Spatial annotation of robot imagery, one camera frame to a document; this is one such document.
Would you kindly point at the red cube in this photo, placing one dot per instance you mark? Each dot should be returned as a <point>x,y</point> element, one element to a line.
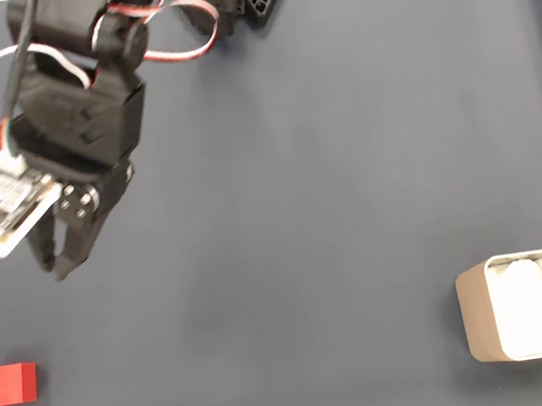
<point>9,386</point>

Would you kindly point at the beige open box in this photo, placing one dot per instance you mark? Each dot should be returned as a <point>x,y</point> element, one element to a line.
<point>476,315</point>

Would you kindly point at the dark blue table mat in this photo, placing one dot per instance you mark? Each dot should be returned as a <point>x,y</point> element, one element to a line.
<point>272,213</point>

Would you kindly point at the white crumpled tissue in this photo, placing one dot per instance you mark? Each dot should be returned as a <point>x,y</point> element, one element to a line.
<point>523,309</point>

